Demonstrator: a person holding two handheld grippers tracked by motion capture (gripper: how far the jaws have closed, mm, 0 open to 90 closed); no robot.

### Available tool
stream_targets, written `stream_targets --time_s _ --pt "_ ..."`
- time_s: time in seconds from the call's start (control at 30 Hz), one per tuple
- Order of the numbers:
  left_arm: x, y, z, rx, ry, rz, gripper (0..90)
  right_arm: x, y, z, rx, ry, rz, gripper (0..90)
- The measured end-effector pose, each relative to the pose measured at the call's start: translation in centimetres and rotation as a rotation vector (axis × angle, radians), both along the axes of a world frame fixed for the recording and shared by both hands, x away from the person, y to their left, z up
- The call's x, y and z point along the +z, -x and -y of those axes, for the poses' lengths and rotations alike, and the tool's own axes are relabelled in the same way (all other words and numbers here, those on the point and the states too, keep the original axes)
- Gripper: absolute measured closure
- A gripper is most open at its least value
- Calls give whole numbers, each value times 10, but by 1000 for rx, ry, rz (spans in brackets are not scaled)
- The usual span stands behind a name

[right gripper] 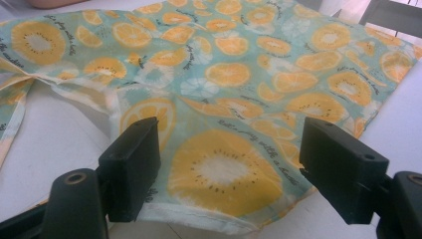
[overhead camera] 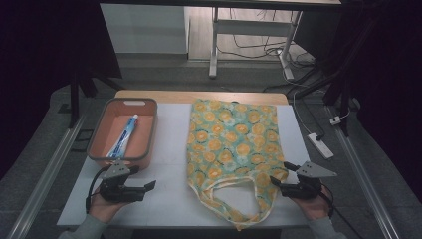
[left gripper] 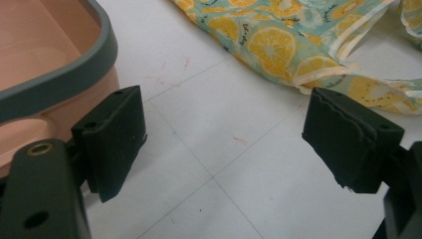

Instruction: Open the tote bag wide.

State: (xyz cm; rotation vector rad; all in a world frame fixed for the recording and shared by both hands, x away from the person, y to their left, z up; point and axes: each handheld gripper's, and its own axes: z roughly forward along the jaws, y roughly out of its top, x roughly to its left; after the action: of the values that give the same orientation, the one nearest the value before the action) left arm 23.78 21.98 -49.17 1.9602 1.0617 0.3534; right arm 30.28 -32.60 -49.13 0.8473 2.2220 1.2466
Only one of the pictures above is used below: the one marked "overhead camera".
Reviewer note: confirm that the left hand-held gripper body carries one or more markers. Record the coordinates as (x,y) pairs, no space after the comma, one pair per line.
(116,191)

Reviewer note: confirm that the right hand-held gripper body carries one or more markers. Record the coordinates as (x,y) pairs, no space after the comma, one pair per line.
(305,186)

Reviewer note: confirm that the blue and white toothpaste tube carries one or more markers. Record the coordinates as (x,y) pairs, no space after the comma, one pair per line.
(122,139)

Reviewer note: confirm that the pink basket with grey rim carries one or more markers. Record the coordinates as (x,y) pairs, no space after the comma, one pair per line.
(146,132)

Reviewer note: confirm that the green yellow floral tote bag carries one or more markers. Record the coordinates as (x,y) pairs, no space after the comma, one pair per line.
(232,139)

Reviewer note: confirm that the person's left hand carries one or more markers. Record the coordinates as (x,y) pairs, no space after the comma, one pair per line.
(104,207)

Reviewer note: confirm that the person's right hand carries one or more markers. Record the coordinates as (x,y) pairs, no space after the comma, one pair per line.
(313,207)

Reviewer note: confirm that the white table mat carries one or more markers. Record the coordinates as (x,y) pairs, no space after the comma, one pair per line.
(169,166)

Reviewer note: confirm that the white power strip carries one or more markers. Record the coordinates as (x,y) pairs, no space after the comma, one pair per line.
(321,146)

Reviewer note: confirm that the white plug adapter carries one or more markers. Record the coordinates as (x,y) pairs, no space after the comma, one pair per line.
(335,120)

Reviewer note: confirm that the black stand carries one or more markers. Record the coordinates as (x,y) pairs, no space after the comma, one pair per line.
(345,93)
(74,99)

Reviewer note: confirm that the white cabinet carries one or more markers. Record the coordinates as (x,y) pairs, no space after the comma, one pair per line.
(142,28)

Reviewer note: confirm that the aluminium rail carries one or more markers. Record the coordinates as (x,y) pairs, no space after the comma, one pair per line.
(49,169)
(361,176)

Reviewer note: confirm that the white desk frame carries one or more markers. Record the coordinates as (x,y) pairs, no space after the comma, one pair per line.
(249,28)

